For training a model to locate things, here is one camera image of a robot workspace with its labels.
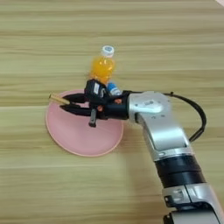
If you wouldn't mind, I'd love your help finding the small black box white label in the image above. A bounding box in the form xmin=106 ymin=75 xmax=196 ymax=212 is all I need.
xmin=84 ymin=78 xmax=109 ymax=103

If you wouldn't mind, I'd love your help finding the orange juice bottle white cap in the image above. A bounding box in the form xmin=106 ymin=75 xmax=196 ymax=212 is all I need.
xmin=88 ymin=45 xmax=116 ymax=86

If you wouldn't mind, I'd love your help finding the screwdriver with yellow handle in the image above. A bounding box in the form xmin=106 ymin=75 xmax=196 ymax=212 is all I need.
xmin=48 ymin=93 xmax=71 ymax=106

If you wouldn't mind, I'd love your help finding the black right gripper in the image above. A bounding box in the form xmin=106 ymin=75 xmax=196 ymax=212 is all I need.
xmin=59 ymin=90 xmax=131 ymax=129

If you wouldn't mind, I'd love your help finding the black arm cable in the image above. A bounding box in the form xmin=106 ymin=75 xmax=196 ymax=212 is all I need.
xmin=163 ymin=91 xmax=207 ymax=143

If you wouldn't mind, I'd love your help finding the pink round plate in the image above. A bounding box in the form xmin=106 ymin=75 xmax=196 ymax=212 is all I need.
xmin=45 ymin=89 xmax=124 ymax=158

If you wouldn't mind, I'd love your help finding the blue glue stick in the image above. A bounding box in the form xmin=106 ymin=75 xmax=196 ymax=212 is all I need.
xmin=106 ymin=82 xmax=123 ymax=96

